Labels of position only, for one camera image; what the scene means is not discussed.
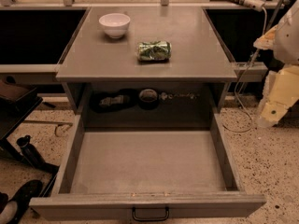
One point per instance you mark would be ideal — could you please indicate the white ceramic bowl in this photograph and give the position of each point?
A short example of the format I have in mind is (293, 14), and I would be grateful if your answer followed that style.
(115, 25)

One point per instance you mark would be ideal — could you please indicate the black shoe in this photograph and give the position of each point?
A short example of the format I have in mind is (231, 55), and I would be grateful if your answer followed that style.
(12, 210)

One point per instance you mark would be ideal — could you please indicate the grey metal cabinet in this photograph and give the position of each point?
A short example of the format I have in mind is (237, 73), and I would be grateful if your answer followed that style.
(146, 68)

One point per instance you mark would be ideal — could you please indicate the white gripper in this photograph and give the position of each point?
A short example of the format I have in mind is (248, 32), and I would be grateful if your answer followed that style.
(288, 40)

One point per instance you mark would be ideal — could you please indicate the black bag under cabinet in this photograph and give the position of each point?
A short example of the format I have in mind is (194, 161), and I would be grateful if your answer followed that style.
(103, 102)

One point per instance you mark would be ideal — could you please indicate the black chair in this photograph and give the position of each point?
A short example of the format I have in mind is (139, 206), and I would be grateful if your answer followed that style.
(17, 102)

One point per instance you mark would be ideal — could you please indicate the round tape roll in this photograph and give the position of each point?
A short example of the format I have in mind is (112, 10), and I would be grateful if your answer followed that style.
(148, 99)

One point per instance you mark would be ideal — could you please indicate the green soda can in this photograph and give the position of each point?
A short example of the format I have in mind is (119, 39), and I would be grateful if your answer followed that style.
(154, 51)

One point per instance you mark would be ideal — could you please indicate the grey open drawer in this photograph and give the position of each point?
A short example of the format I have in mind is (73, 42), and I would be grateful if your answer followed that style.
(104, 175)

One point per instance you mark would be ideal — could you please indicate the black drawer handle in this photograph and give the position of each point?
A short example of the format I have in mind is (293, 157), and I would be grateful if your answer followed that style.
(150, 214)

